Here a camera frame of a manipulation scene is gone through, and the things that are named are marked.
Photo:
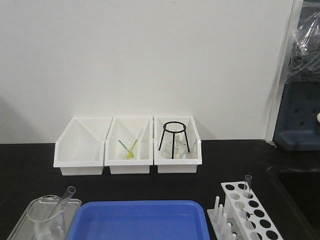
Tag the large clear test tube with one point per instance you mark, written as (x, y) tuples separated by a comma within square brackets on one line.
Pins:
[(62, 202)]

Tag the small clear test tube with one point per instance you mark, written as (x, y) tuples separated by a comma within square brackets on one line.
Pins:
[(248, 182)]

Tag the white test tube rack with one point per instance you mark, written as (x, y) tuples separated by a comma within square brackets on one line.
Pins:
[(241, 216)]

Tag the grey pegboard drying rack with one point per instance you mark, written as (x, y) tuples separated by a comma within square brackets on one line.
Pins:
[(292, 122)]

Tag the right white storage bin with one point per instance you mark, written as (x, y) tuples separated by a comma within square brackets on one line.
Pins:
[(191, 160)]

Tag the white storage bin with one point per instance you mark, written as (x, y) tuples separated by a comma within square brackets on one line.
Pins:
[(129, 145), (191, 160), (80, 150)]

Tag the clear glass flask in bin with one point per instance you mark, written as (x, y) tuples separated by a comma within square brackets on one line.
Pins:
[(174, 149)]

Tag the middle white storage bin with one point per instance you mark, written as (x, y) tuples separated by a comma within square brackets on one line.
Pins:
[(129, 145)]

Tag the green yellow plastic droppers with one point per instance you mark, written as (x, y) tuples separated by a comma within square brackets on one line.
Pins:
[(131, 152)]

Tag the left white storage bin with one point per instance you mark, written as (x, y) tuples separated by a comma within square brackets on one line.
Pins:
[(80, 150)]

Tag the blue plastic tray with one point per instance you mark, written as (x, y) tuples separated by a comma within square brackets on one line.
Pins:
[(140, 220)]

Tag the clear glass beaker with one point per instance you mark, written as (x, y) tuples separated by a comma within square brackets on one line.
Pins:
[(47, 216)]

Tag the grey metal tray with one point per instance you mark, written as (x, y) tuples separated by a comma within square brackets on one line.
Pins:
[(24, 228)]

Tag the black lab sink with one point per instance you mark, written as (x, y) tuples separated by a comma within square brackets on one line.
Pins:
[(301, 189)]

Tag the clear plastic bag of pegs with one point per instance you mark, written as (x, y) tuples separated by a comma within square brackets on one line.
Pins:
[(304, 63)]

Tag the black wire tripod stand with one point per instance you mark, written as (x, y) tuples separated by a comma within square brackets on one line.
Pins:
[(174, 127)]

